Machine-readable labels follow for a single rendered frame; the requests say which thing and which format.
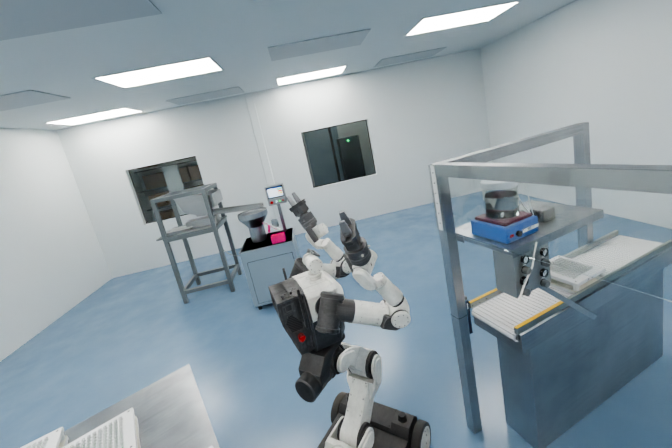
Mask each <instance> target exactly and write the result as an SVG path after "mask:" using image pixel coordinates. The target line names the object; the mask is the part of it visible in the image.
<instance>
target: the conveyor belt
mask: <svg viewBox="0 0 672 448"><path fill-rule="evenodd" d="M549 288H551V289H552V290H554V291H556V292H558V293H559V294H561V295H563V296H564V297H566V298H567V297H569V296H571V295H572V294H570V293H567V292H565V291H562V290H559V289H557V288H554V287H551V286H549ZM518 299H519V298H518ZM518 299H517V298H514V297H512V296H510V295H508V294H506V293H503V294H501V295H499V296H497V297H495V298H493V299H491V300H489V301H487V302H485V303H483V304H481V305H479V306H477V307H475V308H474V309H473V310H472V316H474V317H475V318H477V319H479V320H480V321H482V322H484V323H485V324H487V325H489V326H490V327H492V328H494V329H495V330H497V331H499V332H500V333H502V334H504V335H505V336H507V337H509V338H510V339H512V340H514V341H515V342H519V341H517V340H516V338H515V337H516V334H515V333H514V327H515V326H516V325H518V324H520V323H522V322H524V321H525V320H527V319H529V318H531V317H532V316H534V315H536V314H538V313H540V312H541V311H543V310H545V309H547V308H548V307H550V306H552V305H554V304H556V303H557V302H559V301H560V300H559V299H557V298H555V297H553V296H552V295H550V294H548V293H547V292H545V291H543V290H541V289H540V288H537V289H535V290H533V291H531V294H530V296H528V297H527V296H524V295H523V296H522V297H521V300H520V302H519V301H518Z"/></svg>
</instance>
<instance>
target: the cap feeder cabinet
mask: <svg viewBox="0 0 672 448"><path fill-rule="evenodd" d="M281 232H284V231H283V230H281V231H275V232H271V233H267V234H266V235H267V239H266V240H264V241H262V242H258V243H253V242H252V239H251V237H250V238H246V240H245V242H244V244H243V246H242V248H241V250H240V252H239V254H240V257H241V261H242V264H243V268H244V271H245V275H246V278H247V282H248V285H249V289H250V293H251V296H252V300H253V303H254V307H258V308H259V310H261V309H262V305H266V304H270V303H273V302H272V299H271V295H270V291H269V288H268V287H269V286H271V285H274V284H277V283H279V282H282V281H284V280H285V278H284V274H283V270H282V268H285V271H286V275H287V279H288V278H289V276H290V273H291V271H292V268H293V266H294V262H295V259H297V258H300V254H299V250H298V246H297V242H296V238H295V233H294V228H293V227H292V228H288V229H287V231H286V232H285V236H286V241H285V242H281V243H276V244H272V241H271V235H273V234H277V233H281Z"/></svg>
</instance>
